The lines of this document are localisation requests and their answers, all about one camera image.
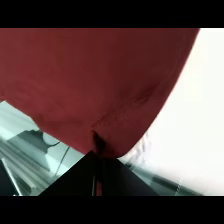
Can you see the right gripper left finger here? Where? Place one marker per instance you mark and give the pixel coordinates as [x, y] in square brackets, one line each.
[75, 183]

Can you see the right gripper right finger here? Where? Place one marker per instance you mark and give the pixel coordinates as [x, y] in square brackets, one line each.
[123, 181]

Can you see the red T-shirt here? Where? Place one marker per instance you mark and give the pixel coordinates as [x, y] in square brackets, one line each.
[93, 83]

